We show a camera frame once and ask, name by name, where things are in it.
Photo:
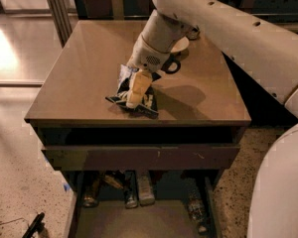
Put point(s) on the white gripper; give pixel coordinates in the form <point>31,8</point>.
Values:
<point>146,58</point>

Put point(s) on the blue chip bag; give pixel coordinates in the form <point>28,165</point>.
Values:
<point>148,106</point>

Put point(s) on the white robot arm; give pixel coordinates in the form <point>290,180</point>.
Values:
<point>269,54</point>

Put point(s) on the grey drawer cabinet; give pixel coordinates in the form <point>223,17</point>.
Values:
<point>92,115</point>

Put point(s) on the brown snack bag in drawer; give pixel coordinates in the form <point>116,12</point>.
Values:
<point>112,180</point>

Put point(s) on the closed top drawer front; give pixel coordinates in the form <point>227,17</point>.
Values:
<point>182,157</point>

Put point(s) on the can in drawer left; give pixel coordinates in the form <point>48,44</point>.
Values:
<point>91,190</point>

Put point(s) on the dark can in drawer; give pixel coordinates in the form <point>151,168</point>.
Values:
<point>129,191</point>

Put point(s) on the silver can in drawer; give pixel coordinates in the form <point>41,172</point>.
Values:
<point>145,188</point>

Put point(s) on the open middle drawer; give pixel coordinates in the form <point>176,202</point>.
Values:
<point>168,217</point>

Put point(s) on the red soda can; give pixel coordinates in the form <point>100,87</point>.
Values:
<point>193,34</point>

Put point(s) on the blue tape piece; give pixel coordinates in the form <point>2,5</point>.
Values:
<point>66,187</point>

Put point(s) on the black tool on floor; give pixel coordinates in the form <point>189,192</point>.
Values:
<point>37,226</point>

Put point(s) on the metal railing frame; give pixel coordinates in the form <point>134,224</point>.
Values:
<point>284,12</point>

